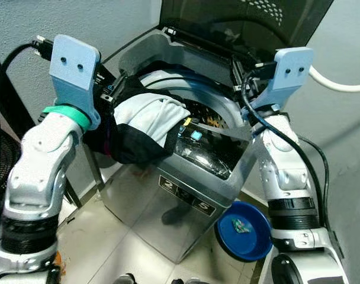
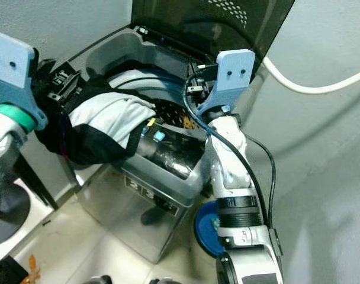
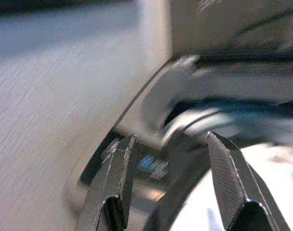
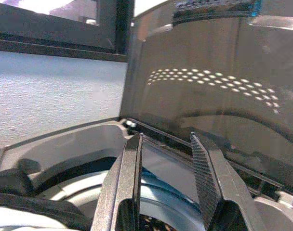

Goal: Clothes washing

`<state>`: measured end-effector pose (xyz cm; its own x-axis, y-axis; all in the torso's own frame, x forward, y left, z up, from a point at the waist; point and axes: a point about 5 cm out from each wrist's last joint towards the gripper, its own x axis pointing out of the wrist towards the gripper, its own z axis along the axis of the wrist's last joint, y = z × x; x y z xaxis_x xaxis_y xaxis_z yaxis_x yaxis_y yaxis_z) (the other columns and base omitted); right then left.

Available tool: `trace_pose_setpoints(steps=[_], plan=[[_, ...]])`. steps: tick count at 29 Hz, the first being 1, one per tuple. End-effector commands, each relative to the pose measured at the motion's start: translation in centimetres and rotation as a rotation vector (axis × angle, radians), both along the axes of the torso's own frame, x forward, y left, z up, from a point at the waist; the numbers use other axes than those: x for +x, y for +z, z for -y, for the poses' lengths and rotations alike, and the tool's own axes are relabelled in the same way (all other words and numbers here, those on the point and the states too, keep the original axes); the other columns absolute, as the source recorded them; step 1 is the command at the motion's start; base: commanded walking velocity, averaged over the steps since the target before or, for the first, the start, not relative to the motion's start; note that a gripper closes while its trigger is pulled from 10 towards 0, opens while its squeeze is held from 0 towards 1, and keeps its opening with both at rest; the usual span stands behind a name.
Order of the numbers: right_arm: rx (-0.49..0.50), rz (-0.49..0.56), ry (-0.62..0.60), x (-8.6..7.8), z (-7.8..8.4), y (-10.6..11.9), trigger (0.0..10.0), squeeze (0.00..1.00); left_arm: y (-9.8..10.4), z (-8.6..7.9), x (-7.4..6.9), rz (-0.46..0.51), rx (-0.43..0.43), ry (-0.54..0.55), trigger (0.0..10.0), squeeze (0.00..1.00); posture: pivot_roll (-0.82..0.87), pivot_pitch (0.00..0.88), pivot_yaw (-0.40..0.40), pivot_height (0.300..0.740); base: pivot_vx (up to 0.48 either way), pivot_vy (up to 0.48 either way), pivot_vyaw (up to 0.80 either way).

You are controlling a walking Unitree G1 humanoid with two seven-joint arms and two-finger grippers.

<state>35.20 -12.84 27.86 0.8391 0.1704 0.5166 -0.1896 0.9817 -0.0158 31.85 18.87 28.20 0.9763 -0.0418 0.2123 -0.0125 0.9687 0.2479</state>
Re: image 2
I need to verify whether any white garment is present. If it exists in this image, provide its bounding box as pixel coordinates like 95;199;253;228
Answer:
70;93;156;149

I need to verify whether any large black garment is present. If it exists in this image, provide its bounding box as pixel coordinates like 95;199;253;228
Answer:
35;74;145;166

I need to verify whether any grey top-load washing machine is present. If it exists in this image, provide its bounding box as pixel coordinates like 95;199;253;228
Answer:
76;0;296;264

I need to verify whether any dark tinted washer lid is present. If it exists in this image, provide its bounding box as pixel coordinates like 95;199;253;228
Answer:
131;0;296;63

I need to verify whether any black metal stand leg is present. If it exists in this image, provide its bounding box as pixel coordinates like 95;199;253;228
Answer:
19;153;63;209

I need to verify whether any small teal wrapper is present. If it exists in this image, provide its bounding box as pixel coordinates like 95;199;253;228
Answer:
210;216;223;234

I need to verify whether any blue plastic basin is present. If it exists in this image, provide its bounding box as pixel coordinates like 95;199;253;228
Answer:
194;200;225;259

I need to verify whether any orange litter scrap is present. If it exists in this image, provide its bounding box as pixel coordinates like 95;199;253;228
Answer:
27;254;43;283

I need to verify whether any black left robot foot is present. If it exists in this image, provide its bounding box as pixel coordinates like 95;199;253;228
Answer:
85;275;115;284

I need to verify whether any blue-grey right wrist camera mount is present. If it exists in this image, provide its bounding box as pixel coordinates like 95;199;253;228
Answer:
197;49;256;116

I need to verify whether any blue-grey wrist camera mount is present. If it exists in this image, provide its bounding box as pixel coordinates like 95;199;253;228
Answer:
0;31;47;132
197;49;256;116

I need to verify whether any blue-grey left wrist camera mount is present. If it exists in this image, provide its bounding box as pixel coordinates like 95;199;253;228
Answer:
0;31;47;132

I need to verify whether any white hose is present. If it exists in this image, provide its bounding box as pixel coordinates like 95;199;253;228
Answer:
262;56;360;95

